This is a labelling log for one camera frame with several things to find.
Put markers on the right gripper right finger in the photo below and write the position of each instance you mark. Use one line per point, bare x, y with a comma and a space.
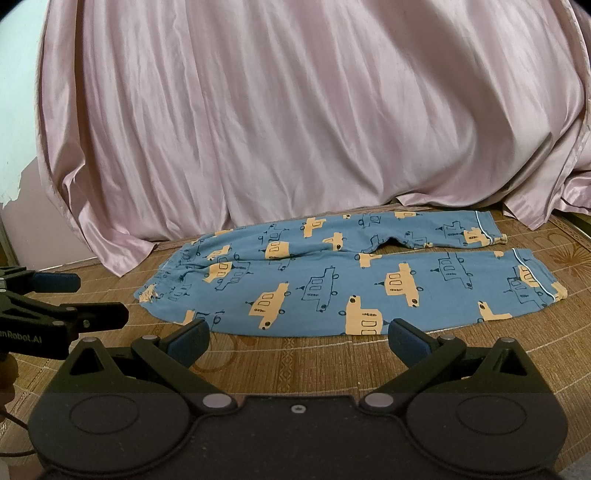
446, 364

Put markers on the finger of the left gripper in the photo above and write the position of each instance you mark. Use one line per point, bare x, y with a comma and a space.
19, 279
81, 317

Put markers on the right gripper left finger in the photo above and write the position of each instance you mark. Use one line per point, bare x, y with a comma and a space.
150, 364

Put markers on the blue car-print pajama pants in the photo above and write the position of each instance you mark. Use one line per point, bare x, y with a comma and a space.
351, 274

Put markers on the person's left hand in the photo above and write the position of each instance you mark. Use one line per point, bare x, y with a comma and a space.
8, 376

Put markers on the pink satin bed sheet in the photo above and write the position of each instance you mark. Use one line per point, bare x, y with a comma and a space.
163, 120

